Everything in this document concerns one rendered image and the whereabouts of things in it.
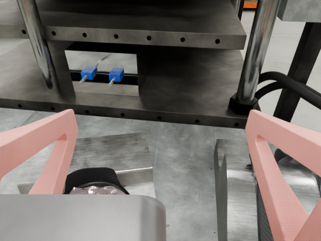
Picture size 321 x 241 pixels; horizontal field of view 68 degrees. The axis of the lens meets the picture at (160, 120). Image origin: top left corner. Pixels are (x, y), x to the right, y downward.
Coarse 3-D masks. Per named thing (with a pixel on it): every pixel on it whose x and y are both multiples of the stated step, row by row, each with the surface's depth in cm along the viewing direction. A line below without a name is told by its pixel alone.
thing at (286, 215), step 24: (264, 120) 11; (264, 144) 12; (288, 144) 9; (312, 144) 8; (264, 168) 11; (312, 168) 8; (264, 192) 11; (288, 192) 10; (288, 216) 10; (312, 216) 8; (288, 240) 9; (312, 240) 8
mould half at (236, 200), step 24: (216, 144) 62; (240, 144) 61; (216, 168) 58; (240, 168) 45; (288, 168) 45; (216, 192) 55; (240, 192) 42; (312, 192) 41; (240, 216) 40; (240, 240) 39
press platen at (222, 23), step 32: (64, 0) 119; (96, 0) 119; (128, 0) 120; (160, 0) 120; (192, 0) 120; (224, 0) 120; (0, 32) 87; (64, 32) 84; (96, 32) 82; (128, 32) 81; (160, 32) 79; (192, 32) 78; (224, 32) 78
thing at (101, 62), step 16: (80, 48) 88; (96, 48) 88; (112, 48) 88; (128, 48) 88; (144, 48) 97; (80, 64) 89; (96, 64) 88; (112, 64) 88; (128, 64) 87; (144, 64) 100; (96, 80) 93; (128, 80) 91; (144, 80) 103
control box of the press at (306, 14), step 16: (288, 0) 74; (304, 0) 73; (320, 0) 73; (288, 16) 76; (304, 16) 76; (320, 16) 75; (304, 32) 87; (320, 32) 82; (304, 48) 86; (320, 48) 85; (304, 64) 90; (304, 80) 93; (288, 96) 98; (288, 112) 103
